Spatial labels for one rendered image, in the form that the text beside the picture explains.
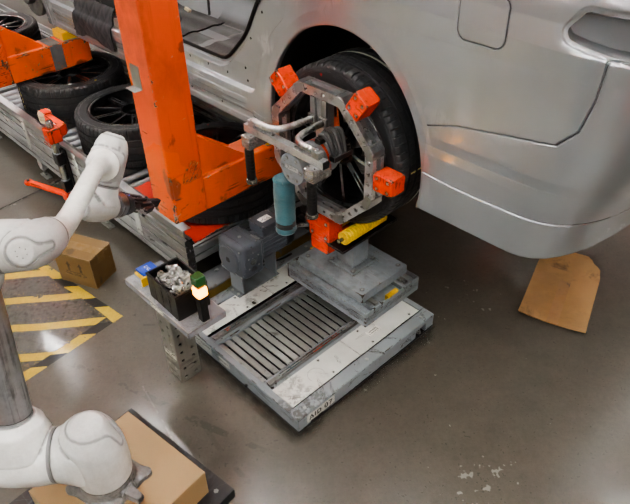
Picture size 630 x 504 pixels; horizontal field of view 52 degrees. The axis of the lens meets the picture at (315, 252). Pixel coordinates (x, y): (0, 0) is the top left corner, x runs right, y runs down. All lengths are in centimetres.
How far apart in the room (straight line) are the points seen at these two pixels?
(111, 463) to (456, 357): 156
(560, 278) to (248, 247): 155
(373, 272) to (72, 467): 157
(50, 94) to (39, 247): 274
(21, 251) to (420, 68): 131
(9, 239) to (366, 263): 173
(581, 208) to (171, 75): 148
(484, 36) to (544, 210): 55
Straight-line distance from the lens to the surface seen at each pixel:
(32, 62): 441
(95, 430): 185
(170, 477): 204
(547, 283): 334
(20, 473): 196
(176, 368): 277
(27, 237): 160
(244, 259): 279
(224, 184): 283
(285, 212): 262
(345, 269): 290
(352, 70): 239
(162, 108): 251
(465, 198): 223
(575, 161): 200
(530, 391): 283
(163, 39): 245
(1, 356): 181
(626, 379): 301
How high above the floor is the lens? 207
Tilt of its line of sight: 38 degrees down
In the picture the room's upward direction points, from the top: 1 degrees counter-clockwise
